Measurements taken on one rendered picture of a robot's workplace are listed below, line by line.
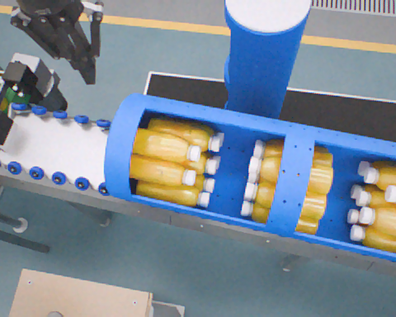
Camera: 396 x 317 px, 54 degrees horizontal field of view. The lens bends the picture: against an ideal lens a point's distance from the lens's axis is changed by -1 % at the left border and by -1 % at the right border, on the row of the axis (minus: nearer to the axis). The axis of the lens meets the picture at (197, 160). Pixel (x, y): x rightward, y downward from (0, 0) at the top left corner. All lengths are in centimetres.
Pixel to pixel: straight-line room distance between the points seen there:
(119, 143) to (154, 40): 175
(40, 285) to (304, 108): 161
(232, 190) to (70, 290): 50
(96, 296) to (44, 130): 60
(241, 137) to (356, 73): 154
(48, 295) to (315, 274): 140
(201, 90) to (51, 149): 111
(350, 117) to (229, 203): 126
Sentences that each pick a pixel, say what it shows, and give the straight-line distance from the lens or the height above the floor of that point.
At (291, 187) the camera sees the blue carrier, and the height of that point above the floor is 122.
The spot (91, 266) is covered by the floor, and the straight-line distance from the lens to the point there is 216.
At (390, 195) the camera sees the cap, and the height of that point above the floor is 116.
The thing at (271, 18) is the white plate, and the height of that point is 104.
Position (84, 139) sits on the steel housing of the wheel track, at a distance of 130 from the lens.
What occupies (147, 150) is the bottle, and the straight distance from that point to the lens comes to 97.
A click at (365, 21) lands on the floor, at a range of 282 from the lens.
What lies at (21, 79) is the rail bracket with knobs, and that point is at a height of 99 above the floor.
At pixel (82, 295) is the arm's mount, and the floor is 107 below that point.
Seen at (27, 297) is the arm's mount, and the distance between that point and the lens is 108.
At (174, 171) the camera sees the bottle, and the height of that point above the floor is 113.
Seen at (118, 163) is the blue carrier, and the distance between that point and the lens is 93.
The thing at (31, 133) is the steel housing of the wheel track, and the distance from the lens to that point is 138.
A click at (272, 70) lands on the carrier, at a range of 149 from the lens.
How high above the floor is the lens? 205
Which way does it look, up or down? 69 degrees down
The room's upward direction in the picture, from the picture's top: 10 degrees counter-clockwise
